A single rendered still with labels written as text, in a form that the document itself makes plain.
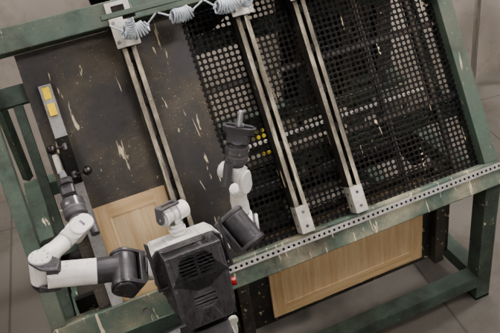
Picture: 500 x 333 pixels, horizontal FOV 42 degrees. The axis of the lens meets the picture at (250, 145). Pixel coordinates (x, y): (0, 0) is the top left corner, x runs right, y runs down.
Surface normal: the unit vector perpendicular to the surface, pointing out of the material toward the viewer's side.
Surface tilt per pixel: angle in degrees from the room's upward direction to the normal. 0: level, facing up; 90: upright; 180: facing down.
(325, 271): 90
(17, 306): 0
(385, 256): 90
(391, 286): 0
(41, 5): 90
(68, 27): 59
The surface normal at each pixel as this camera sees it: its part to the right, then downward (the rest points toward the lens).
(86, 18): 0.27, -0.02
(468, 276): -0.12, -0.83
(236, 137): -0.18, 0.37
